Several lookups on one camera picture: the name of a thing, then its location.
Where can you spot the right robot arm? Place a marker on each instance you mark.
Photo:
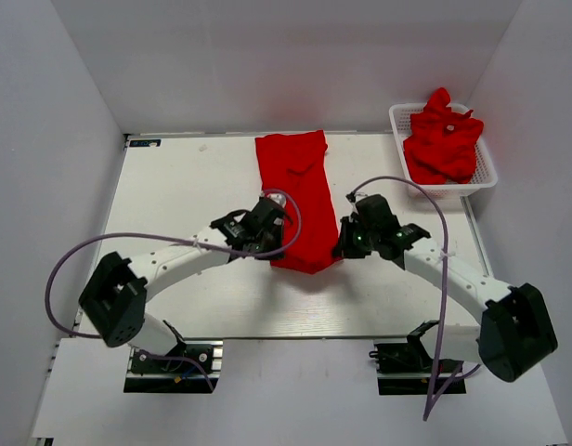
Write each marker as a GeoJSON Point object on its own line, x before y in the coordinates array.
{"type": "Point", "coordinates": [513, 330]}

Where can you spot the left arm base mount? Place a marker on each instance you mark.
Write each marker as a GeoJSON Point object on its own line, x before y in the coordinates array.
{"type": "Point", "coordinates": [197, 371]}

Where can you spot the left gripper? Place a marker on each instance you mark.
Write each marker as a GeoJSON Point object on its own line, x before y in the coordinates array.
{"type": "Point", "coordinates": [271, 236]}

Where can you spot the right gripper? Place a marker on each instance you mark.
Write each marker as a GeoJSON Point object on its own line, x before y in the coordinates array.
{"type": "Point", "coordinates": [344, 242]}

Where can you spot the red t-shirt pile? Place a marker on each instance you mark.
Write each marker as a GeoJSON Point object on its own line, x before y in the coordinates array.
{"type": "Point", "coordinates": [441, 145]}

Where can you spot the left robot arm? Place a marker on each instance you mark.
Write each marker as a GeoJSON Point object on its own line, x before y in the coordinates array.
{"type": "Point", "coordinates": [116, 295]}

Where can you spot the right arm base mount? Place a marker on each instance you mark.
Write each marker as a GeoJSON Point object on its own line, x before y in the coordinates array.
{"type": "Point", "coordinates": [400, 371]}

